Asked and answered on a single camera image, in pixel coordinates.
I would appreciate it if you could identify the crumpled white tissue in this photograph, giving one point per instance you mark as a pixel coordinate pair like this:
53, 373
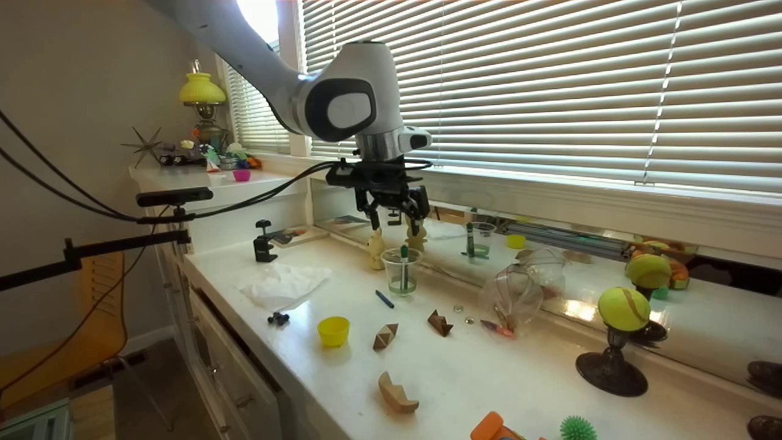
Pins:
284, 286

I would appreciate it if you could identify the green marker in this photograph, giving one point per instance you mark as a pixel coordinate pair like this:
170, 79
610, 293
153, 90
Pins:
404, 269

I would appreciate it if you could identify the tennis ball on black stand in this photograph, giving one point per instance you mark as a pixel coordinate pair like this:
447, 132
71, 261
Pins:
620, 330

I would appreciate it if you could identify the orange toy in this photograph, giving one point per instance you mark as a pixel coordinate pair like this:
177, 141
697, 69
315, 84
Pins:
492, 428

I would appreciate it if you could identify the wide window blind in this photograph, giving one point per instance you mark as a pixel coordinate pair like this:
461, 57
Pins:
550, 79

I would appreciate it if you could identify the narrow window blind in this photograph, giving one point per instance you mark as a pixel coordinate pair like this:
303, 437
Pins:
253, 122

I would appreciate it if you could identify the clear glass jug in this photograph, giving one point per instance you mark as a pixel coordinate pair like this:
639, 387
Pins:
513, 296

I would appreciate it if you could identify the small black toy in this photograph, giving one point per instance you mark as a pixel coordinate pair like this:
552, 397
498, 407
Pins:
278, 318

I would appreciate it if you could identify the pink cup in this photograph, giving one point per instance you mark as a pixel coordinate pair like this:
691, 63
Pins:
241, 175

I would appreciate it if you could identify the metal star ornament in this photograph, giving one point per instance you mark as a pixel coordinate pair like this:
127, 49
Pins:
145, 146

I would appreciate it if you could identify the curved wooden block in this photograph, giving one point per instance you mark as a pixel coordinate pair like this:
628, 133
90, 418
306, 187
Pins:
396, 397

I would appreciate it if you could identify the blue marker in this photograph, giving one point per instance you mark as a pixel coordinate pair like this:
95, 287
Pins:
385, 299

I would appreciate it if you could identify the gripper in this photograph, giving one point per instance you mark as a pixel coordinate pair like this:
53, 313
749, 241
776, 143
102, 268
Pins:
391, 181

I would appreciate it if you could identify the group of small figurines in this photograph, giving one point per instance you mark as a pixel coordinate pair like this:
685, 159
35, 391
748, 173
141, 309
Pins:
226, 157

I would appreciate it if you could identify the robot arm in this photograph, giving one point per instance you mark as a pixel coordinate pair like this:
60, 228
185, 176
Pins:
342, 85

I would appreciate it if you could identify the yellow plastic cup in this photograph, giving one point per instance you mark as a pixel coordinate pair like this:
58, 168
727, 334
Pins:
333, 333

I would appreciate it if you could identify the magazine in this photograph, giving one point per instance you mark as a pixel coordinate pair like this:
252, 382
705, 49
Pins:
299, 235

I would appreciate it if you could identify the camera on mount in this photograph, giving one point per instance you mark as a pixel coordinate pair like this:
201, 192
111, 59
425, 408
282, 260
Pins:
174, 197

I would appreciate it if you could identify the yellow glass lamp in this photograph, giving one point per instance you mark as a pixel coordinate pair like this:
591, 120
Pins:
202, 91

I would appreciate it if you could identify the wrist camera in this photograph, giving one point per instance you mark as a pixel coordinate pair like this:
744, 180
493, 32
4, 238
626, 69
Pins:
343, 176

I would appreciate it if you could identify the red pen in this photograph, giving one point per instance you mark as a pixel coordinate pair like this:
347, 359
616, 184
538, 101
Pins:
498, 329

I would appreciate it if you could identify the wooden chair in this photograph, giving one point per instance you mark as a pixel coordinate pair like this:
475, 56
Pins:
61, 342

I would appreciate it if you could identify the black clamp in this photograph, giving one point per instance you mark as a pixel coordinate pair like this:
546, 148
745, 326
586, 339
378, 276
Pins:
264, 244

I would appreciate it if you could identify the dark round object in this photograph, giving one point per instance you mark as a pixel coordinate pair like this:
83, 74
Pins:
767, 428

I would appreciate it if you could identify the clear plastic cup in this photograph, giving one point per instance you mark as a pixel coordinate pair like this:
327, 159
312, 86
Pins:
402, 275

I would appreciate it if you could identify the white drawer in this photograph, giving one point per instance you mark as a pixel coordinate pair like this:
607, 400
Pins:
232, 366

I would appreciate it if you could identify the green spiky ball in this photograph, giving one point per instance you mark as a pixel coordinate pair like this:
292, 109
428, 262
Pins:
578, 429

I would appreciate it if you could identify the wooden puzzle piece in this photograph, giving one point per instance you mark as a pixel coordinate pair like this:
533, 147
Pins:
385, 337
440, 324

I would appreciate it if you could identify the cream rabbit figurine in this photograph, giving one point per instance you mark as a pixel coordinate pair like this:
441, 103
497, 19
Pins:
376, 250

